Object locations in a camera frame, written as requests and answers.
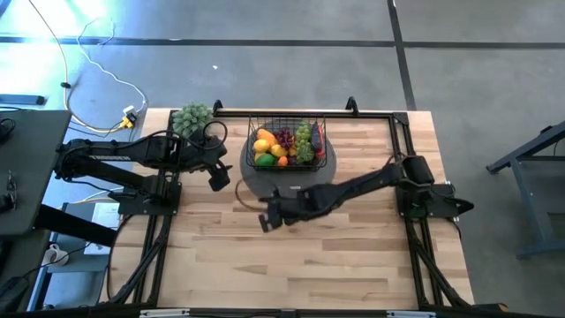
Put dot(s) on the yellow plastic fruit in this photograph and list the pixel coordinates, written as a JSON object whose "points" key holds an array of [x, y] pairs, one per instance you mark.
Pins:
{"points": [[279, 151]]}

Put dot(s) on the red grape bunch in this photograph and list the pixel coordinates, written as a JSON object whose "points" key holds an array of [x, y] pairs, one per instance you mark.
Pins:
{"points": [[285, 137]]}

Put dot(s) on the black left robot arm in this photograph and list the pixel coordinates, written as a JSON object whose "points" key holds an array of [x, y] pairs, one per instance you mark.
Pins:
{"points": [[132, 152]]}

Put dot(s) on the yellow plug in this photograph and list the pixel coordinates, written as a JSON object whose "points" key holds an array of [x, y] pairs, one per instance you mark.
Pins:
{"points": [[125, 121]]}

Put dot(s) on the black slanted beam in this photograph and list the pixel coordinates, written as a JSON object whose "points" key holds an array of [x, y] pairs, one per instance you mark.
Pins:
{"points": [[75, 225]]}

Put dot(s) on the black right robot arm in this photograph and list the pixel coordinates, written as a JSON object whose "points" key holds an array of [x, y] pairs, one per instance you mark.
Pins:
{"points": [[366, 183]]}

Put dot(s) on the blue-grey metal table frame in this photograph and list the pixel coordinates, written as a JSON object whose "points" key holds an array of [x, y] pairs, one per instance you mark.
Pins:
{"points": [[521, 207]]}

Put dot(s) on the white paper box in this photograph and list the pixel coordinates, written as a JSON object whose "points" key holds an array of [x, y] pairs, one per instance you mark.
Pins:
{"points": [[106, 216]]}

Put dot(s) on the silver metal bracket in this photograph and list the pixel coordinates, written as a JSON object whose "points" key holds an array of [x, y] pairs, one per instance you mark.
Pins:
{"points": [[164, 312], [410, 314]]}

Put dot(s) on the green grape bunch with leaves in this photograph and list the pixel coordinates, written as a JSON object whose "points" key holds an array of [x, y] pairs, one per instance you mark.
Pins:
{"points": [[303, 146]]}

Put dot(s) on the orange mango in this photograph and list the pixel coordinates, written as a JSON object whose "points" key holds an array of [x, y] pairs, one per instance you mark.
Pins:
{"points": [[267, 135]]}

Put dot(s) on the purple eggplant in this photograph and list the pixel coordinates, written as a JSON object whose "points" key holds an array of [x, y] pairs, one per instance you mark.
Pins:
{"points": [[315, 134]]}

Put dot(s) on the white power adapter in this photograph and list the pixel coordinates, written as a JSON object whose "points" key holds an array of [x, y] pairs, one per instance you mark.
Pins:
{"points": [[129, 110]]}

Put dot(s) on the dark grey desk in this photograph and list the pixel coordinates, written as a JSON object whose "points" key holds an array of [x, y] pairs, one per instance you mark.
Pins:
{"points": [[31, 168]]}

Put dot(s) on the green lime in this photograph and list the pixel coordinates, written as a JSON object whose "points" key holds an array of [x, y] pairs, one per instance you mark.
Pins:
{"points": [[265, 160]]}

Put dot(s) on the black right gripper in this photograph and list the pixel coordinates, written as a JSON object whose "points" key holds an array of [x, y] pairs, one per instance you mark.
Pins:
{"points": [[300, 205]]}

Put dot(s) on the white mug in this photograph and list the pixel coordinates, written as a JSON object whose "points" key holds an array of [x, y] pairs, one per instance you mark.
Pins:
{"points": [[56, 256]]}

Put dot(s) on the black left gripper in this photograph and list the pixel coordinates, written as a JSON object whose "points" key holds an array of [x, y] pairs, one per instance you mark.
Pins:
{"points": [[211, 153]]}

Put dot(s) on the grey round woven placemat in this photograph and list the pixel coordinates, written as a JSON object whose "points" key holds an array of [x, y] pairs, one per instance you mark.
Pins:
{"points": [[287, 181]]}

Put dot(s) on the black flat device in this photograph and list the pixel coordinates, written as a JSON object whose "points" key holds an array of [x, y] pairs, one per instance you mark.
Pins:
{"points": [[22, 99]]}

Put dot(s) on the pale green grape bunch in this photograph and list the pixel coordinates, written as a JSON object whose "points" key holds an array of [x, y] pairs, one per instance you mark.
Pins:
{"points": [[192, 119]]}

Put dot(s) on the black aluminium table frame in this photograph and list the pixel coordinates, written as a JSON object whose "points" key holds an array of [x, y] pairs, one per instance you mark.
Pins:
{"points": [[375, 114]]}

